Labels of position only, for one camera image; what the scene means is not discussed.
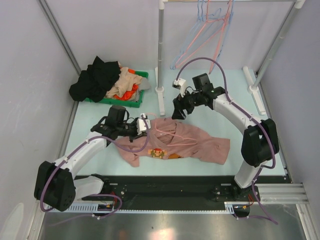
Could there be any pink t shirt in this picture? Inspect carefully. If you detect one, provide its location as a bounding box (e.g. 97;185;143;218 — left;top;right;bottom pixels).
117;118;231;167

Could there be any orange garment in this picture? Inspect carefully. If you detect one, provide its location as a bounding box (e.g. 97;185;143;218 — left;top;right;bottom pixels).
112;68;140;102

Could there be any white clothes rack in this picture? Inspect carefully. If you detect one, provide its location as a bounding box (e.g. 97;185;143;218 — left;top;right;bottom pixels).
154;0;305;116

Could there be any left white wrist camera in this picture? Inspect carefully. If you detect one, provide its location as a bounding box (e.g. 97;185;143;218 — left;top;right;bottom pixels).
136;113;151;135

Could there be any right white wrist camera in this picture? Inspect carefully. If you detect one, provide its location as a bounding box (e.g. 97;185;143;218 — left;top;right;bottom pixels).
172;78;187;98

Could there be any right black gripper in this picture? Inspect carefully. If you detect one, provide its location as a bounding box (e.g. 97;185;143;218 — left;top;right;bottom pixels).
171;88;202;121

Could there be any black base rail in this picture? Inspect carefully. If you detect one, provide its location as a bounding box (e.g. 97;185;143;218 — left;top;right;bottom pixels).
74;174;292;217

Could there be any pink hanger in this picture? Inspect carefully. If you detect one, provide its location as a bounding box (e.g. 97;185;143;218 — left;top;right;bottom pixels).
208;0;233;75
170;0;235;70
143;112;198;147

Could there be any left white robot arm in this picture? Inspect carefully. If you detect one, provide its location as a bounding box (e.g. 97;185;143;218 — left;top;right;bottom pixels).
34;105;151;212

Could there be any blue hanger right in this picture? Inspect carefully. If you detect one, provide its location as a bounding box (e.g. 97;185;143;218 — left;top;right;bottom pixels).
212;0;236;71

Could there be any blue hanger left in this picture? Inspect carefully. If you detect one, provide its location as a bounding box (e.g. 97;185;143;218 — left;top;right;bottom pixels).
170;0;225;70

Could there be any black garment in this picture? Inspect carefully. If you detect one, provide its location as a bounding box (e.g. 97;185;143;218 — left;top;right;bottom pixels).
69;56;121;103

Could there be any white cable duct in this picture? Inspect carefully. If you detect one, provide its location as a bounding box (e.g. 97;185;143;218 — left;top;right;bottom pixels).
64;203;235;215

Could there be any blue hanger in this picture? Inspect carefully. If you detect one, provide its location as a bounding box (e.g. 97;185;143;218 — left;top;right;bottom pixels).
212;0;236;71
170;0;225;70

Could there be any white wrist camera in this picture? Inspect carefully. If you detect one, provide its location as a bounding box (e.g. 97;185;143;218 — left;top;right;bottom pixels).
136;113;151;135
172;78;187;98

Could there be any green plastic bin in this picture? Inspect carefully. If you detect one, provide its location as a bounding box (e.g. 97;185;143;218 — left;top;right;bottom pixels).
98;69;149;108

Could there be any grey garment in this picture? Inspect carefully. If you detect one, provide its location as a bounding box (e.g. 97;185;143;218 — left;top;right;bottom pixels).
133;77;151;102

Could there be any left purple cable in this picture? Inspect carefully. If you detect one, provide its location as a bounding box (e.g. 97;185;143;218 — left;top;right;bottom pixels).
39;114;151;227

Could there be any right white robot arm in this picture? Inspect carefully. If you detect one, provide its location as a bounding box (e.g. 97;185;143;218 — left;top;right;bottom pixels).
172;73;279;201

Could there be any beige garment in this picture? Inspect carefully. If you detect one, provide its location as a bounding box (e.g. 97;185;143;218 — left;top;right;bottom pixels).
104;67;143;99

